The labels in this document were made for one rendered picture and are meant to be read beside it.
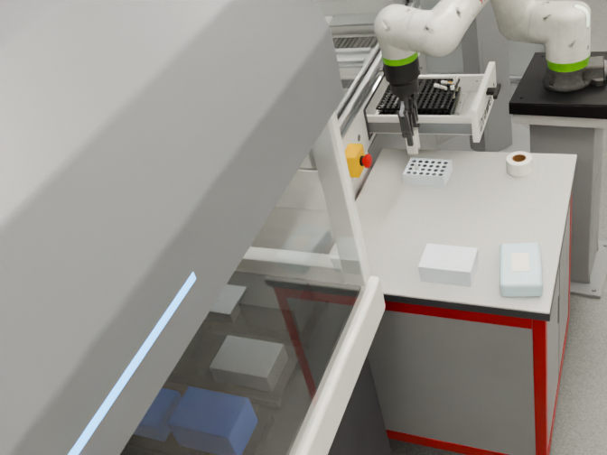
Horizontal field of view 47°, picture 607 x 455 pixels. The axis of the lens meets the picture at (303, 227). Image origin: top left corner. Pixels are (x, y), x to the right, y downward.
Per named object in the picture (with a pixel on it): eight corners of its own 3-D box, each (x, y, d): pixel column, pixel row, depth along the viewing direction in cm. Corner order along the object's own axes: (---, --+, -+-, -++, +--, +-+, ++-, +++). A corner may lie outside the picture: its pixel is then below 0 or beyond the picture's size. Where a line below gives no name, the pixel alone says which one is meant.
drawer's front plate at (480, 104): (497, 92, 223) (495, 60, 216) (479, 143, 203) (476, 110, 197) (490, 92, 224) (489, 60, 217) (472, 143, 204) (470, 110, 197)
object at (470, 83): (490, 90, 222) (489, 73, 218) (473, 135, 204) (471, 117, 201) (369, 91, 238) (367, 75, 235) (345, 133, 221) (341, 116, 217)
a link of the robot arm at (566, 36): (551, 51, 228) (550, -7, 217) (598, 57, 217) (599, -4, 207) (530, 68, 222) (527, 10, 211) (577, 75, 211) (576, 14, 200)
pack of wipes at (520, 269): (499, 255, 175) (499, 241, 172) (540, 254, 172) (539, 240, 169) (499, 298, 164) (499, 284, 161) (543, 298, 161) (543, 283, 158)
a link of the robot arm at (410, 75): (416, 65, 177) (424, 48, 184) (372, 67, 182) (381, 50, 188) (419, 86, 181) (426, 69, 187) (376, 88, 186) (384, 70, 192)
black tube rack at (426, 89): (462, 96, 222) (460, 78, 218) (449, 126, 210) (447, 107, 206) (394, 97, 231) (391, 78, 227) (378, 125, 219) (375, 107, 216)
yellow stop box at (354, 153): (368, 163, 204) (365, 143, 200) (361, 178, 199) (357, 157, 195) (352, 162, 206) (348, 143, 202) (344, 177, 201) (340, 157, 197)
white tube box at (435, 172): (452, 170, 206) (452, 159, 204) (445, 187, 200) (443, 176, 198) (412, 167, 211) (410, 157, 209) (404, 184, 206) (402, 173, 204)
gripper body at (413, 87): (393, 69, 191) (397, 99, 196) (385, 86, 185) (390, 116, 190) (420, 69, 188) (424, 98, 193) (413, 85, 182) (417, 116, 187)
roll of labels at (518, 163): (529, 161, 201) (529, 149, 199) (535, 174, 196) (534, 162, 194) (504, 164, 203) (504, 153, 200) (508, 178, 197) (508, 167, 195)
